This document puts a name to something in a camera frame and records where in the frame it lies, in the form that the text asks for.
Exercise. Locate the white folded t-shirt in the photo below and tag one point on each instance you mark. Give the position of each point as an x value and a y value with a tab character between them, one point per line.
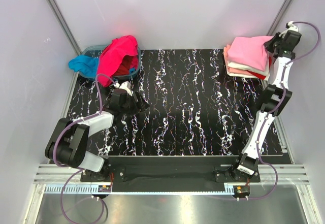
244	67

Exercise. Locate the magenta t-shirt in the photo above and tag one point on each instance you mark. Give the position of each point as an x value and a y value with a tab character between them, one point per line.
118	49

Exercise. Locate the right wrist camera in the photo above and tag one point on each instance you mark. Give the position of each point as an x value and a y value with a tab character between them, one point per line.
290	26

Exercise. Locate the dark red t-shirt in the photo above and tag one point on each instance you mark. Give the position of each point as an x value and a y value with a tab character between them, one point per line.
129	63

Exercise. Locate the aluminium front rail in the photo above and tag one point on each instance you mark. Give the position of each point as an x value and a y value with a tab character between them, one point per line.
287	174

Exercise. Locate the white slotted cable duct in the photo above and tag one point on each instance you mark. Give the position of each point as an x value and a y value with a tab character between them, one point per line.
100	190

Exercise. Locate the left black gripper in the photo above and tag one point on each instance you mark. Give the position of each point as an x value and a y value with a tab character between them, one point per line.
137	99

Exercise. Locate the peach folded t-shirt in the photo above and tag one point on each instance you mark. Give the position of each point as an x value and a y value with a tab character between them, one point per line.
233	71

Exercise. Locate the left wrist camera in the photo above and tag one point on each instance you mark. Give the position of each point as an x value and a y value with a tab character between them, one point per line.
126	86

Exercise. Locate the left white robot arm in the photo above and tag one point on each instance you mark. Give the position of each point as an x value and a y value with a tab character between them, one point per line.
67	146

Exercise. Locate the red folded t-shirt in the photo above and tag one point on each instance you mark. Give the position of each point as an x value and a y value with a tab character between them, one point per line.
265	75

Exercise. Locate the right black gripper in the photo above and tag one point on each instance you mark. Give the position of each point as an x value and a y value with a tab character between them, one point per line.
274	43

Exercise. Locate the blue t-shirt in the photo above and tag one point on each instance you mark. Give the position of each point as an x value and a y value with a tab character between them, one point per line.
89	66

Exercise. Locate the light pink t-shirt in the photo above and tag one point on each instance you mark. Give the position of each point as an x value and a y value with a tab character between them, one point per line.
249	51

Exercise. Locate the right aluminium corner post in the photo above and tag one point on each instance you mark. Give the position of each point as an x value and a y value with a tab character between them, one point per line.
278	22

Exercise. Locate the left aluminium corner post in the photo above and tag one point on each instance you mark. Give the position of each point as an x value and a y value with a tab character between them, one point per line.
64	26

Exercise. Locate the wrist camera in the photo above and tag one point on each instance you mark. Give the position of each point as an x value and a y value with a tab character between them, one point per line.
126	86
290	26

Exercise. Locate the blue plastic basket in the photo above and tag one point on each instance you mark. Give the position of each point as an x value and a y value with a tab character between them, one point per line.
95	52

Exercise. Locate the aluminium corner post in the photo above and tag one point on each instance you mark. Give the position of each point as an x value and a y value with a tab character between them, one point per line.
64	26
278	22

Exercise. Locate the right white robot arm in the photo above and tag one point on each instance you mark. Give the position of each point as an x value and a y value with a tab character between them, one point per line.
271	103

